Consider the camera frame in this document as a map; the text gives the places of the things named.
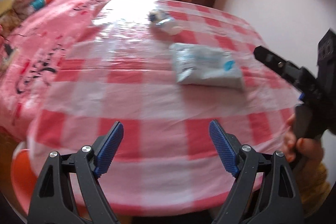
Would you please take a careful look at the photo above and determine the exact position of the pink love you bedspread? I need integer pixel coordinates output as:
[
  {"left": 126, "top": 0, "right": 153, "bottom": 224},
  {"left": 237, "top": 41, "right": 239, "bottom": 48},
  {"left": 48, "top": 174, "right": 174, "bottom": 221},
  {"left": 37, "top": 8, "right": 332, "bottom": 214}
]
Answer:
[{"left": 1, "top": 0, "right": 110, "bottom": 141}]

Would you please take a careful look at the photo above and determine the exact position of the red white checkered tablecloth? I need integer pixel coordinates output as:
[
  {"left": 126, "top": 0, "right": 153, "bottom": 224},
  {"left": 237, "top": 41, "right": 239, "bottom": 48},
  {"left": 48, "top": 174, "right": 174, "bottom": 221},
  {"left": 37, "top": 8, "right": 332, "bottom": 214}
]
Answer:
[{"left": 28, "top": 0, "right": 298, "bottom": 216}]

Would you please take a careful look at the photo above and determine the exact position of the lower rolled colourful quilt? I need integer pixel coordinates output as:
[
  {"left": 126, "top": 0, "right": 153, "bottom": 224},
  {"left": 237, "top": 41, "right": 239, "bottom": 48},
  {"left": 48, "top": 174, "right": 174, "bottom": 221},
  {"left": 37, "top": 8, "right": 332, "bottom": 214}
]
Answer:
[{"left": 17, "top": 0, "right": 53, "bottom": 19}]

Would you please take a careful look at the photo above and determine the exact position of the floral beige pillow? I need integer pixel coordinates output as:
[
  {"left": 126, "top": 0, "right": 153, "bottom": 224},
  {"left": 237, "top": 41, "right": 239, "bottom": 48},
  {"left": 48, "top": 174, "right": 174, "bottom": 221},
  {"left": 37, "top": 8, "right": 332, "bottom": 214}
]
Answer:
[{"left": 0, "top": 9, "right": 22, "bottom": 38}]

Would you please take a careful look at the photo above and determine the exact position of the small white blue bottle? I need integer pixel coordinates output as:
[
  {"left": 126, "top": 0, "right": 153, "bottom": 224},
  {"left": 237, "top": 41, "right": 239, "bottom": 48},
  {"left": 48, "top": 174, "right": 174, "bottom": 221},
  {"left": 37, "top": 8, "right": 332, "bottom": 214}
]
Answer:
[{"left": 148, "top": 10, "right": 182, "bottom": 36}]

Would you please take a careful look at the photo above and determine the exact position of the yellow sleeve forearm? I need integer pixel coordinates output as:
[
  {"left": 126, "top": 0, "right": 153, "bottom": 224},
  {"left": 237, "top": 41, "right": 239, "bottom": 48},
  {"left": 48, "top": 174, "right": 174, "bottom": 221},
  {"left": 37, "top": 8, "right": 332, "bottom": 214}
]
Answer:
[{"left": 295, "top": 160, "right": 331, "bottom": 218}]

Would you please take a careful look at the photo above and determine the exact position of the person's right hand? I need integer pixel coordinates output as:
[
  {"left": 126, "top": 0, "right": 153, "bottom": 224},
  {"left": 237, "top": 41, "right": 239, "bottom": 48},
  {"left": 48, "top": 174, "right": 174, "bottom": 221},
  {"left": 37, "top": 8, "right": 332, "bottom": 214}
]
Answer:
[{"left": 282, "top": 114, "right": 324, "bottom": 164}]

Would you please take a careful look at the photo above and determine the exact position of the white grey pouch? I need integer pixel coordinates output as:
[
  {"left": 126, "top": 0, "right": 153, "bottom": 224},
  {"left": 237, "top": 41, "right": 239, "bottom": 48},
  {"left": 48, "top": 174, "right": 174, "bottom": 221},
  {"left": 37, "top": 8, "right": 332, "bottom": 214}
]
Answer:
[{"left": 169, "top": 43, "right": 244, "bottom": 90}]

